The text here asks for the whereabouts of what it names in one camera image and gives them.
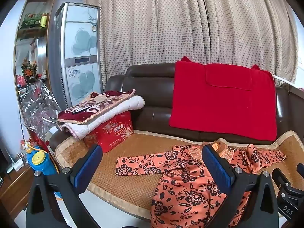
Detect orange black floral garment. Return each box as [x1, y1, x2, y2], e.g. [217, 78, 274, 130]
[115, 142, 287, 227]

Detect wooden low side table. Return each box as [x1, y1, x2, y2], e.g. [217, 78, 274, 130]
[1, 166, 33, 219]

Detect blue yellow sprayer bottle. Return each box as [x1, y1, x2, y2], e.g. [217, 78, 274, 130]
[24, 141, 58, 176]

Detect white quilted folded blanket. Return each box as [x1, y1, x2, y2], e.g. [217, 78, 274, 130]
[59, 95, 145, 139]

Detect woven bamboo sofa mat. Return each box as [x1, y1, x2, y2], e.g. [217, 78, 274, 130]
[54, 130, 304, 221]

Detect red gift box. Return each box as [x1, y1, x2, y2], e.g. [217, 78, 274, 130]
[83, 111, 133, 153]

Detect clear plastic wrap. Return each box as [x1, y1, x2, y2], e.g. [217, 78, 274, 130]
[20, 80, 61, 142]

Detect maroon floral folded blanket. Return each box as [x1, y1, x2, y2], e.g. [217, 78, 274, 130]
[57, 89, 135, 126]

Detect red knit blanket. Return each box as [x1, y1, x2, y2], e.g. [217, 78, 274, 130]
[169, 57, 277, 141]

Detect artificial flower arrangement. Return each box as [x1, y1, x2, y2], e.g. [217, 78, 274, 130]
[22, 59, 38, 84]

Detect wooden display cabinet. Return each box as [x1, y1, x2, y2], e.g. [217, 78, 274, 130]
[13, 0, 55, 89]

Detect dark brown leather sofa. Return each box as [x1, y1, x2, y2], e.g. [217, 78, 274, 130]
[49, 63, 304, 152]

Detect silver floor air conditioner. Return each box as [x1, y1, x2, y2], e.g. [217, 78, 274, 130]
[48, 3, 103, 110]

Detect yellow bottle on shelf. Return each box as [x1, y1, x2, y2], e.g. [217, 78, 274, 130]
[40, 14, 47, 28]

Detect beige dotted curtain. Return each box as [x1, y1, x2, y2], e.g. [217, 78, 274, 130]
[84, 0, 298, 82]

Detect green jade ornament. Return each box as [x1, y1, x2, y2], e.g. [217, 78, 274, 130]
[21, 12, 42, 28]

